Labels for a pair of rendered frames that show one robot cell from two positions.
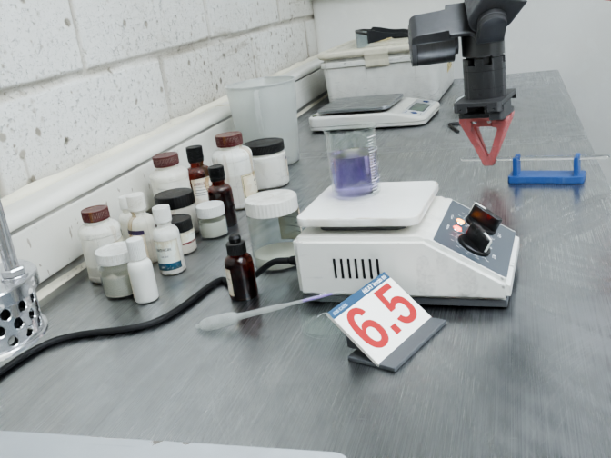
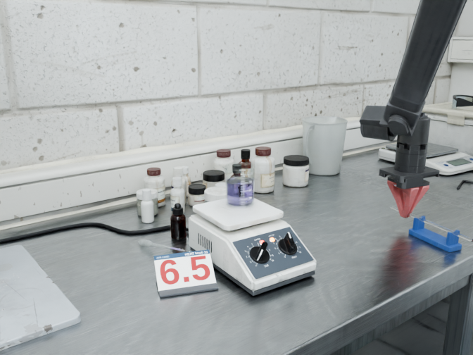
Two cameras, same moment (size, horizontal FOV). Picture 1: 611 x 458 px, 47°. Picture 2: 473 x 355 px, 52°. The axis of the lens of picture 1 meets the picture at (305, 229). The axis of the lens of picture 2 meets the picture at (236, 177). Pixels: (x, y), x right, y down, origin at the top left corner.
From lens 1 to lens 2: 51 cm
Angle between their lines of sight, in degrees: 32
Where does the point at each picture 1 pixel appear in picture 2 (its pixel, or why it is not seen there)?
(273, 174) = (293, 179)
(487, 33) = (394, 129)
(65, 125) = (175, 122)
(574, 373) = (215, 338)
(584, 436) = not seen: outside the picture
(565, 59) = not seen: outside the picture
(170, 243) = (175, 198)
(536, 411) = (169, 342)
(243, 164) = (263, 167)
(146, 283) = (146, 213)
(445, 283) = (231, 268)
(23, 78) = (153, 96)
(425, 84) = not seen: outside the picture
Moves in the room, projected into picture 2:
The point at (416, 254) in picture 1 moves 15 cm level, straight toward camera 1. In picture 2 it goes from (223, 246) to (146, 279)
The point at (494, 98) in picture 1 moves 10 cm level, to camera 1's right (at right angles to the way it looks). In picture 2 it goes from (406, 173) to (462, 182)
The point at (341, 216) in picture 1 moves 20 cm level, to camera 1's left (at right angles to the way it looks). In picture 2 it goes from (206, 212) to (122, 191)
